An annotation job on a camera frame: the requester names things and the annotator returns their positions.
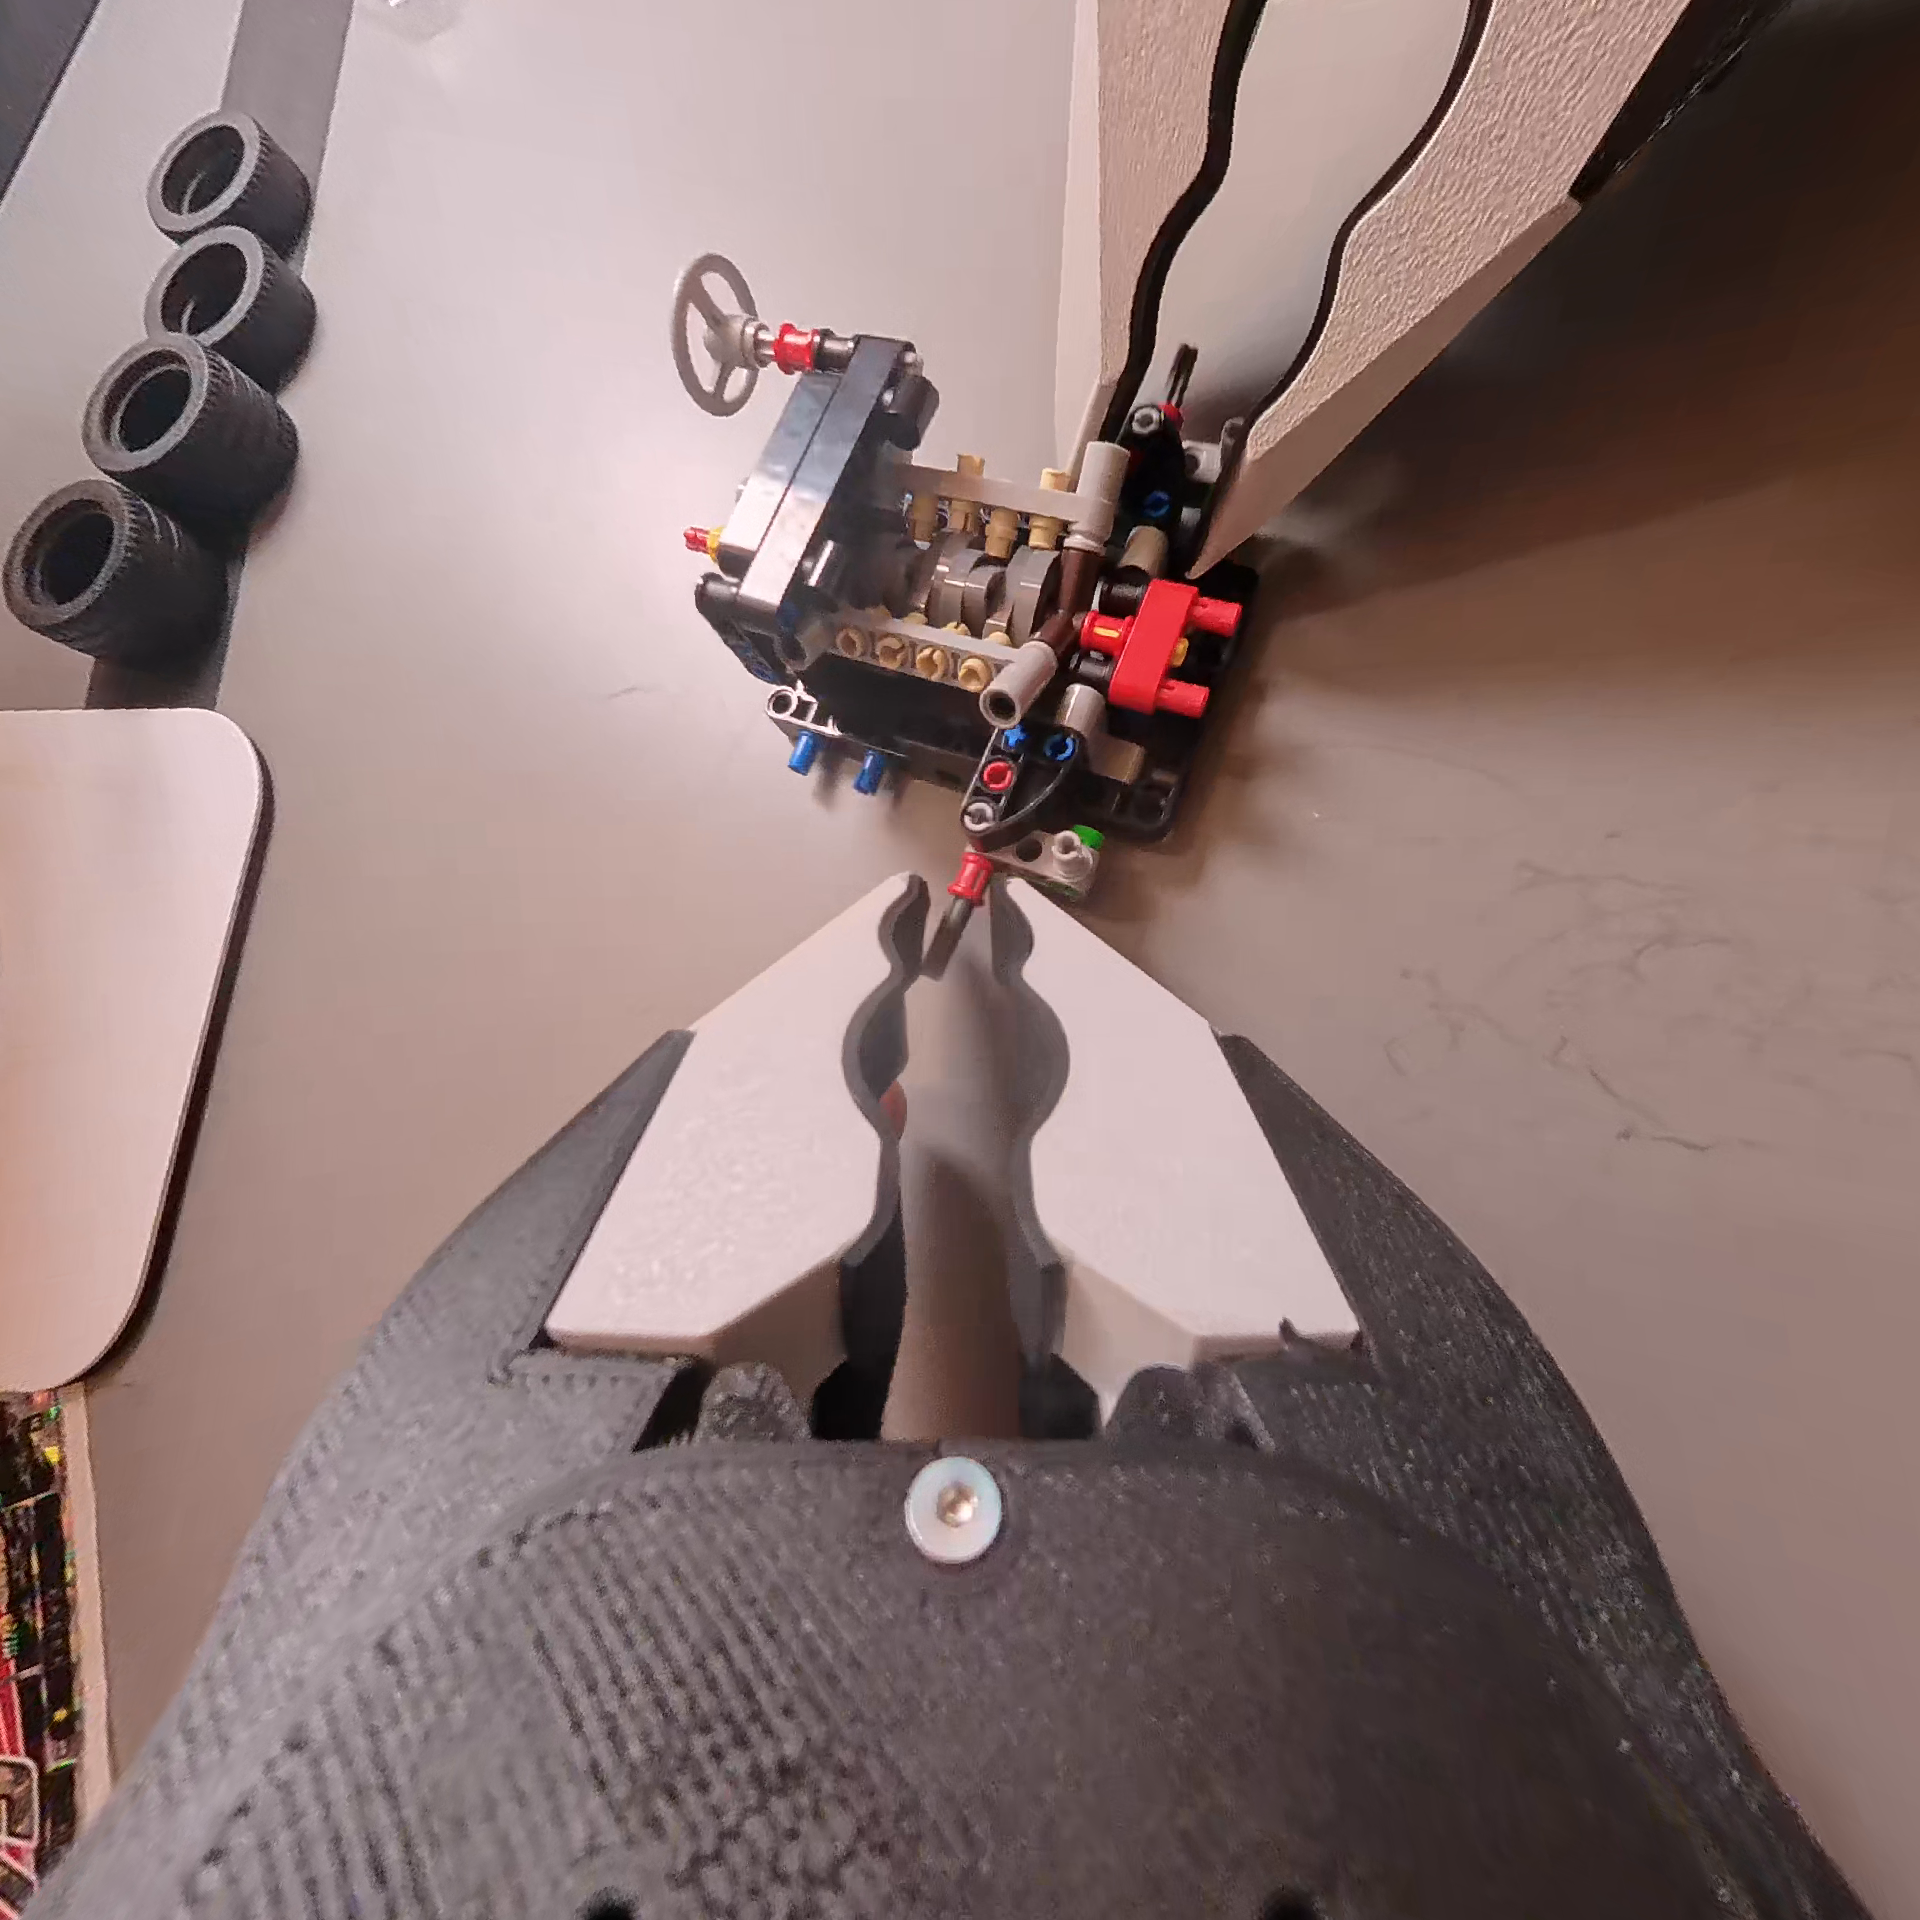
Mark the holographic sticker sheet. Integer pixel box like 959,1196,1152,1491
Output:
0,1382,83,1888

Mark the black lego axle red bush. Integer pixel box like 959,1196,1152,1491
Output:
917,853,1004,977

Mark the black rubber lego tire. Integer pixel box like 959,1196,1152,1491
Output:
0,477,235,662
83,335,301,503
143,229,313,387
143,107,309,240

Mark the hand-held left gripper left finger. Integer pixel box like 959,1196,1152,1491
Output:
539,869,926,1439

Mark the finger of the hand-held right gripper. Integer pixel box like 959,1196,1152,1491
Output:
1188,0,1661,588
1053,0,1263,457

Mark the lego car chassis assembly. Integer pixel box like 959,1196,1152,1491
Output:
671,253,1263,908

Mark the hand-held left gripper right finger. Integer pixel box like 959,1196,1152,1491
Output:
992,869,1365,1430

